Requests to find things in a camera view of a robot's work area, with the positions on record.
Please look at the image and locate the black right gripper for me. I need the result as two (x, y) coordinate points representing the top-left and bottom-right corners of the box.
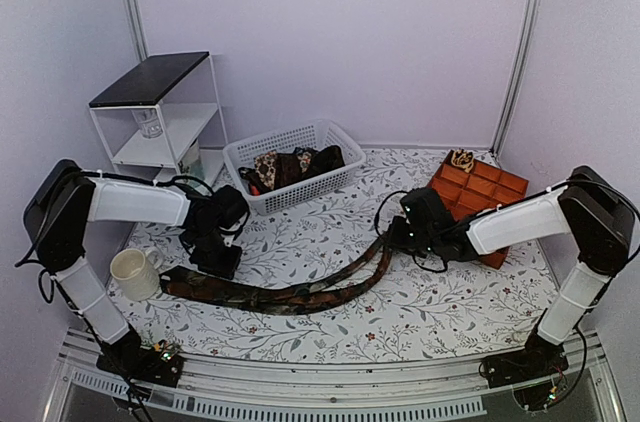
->
(386, 214), (438, 257)

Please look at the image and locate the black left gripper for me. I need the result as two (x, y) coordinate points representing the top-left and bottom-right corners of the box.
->
(190, 228), (244, 280)

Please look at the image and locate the green brown patterned tie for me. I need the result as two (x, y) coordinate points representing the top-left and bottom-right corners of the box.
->
(160, 236), (393, 316)

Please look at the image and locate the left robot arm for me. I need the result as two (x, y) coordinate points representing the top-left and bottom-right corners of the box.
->
(16, 159), (249, 376)

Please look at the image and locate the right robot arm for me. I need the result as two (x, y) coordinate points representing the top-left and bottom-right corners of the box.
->
(385, 165), (639, 378)

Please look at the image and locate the orange compartment tray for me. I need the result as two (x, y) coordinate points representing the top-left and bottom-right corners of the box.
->
(401, 150), (529, 269)

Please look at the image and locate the floral table mat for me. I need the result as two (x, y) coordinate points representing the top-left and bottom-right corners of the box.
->
(108, 148), (557, 364)

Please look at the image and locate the cream ceramic mug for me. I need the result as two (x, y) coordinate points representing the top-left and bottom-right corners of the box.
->
(110, 247), (165, 302)

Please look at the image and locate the rolled beige patterned tie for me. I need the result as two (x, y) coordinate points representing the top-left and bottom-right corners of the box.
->
(448, 148), (475, 174)

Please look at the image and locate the cream paisley tie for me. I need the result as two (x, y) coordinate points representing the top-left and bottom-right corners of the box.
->
(254, 151), (278, 190)

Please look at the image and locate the dark red patterned tie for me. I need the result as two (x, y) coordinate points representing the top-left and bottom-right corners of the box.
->
(274, 153), (303, 190)

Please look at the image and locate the black shiny tie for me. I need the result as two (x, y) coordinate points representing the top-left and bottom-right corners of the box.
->
(303, 145), (345, 179)

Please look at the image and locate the white shelf with black top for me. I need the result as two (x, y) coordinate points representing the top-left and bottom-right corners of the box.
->
(88, 51), (228, 184)

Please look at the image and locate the clear drinking glass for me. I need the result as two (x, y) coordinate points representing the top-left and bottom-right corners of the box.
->
(132, 108), (163, 139)

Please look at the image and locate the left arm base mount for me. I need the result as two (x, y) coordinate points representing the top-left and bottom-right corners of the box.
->
(96, 340), (184, 388)

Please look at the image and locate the metal front rail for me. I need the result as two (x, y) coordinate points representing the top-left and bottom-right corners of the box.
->
(43, 330), (626, 421)

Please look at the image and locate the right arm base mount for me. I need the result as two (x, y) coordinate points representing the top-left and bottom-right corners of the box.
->
(478, 336), (587, 413)

